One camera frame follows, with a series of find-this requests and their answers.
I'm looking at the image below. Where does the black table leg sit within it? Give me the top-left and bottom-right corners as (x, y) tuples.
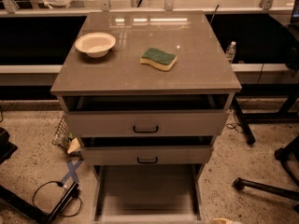
(232, 97), (255, 146)

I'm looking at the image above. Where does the green yellow sponge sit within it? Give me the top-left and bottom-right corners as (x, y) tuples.
(140, 48), (177, 71)

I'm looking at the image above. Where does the grey drawer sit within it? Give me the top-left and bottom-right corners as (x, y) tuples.
(66, 94), (228, 137)
(91, 164), (203, 224)
(80, 136), (212, 165)

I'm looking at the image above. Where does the clear plastic water bottle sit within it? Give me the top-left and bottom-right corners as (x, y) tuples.
(225, 41), (236, 63)

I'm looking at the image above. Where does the grey bottom drawer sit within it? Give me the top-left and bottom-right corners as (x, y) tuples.
(91, 164), (203, 224)

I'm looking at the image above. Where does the black equipment left edge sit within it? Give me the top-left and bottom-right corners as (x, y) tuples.
(0, 128), (18, 164)

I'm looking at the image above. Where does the black office chair base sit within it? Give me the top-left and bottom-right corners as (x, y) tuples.
(232, 136), (299, 213)

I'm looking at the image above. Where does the white yellow robot arm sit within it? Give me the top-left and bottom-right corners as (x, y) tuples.
(210, 217), (242, 224)

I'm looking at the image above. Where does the black metal stand leg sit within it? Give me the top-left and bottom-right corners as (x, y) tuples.
(0, 182), (78, 224)

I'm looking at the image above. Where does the white paper bowl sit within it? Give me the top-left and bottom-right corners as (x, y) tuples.
(75, 32), (116, 58)

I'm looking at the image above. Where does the grey top drawer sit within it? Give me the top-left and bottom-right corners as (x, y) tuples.
(66, 94), (228, 137)

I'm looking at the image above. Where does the black cable on floor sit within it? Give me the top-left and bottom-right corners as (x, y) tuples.
(32, 180), (83, 218)

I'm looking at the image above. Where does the wire mesh basket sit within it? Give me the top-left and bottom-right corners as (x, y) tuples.
(52, 117), (80, 157)

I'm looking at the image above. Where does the grey drawer cabinet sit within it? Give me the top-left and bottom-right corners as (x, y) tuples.
(50, 10), (243, 180)

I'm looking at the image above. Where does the grey middle drawer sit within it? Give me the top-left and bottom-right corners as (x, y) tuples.
(80, 136), (212, 165)

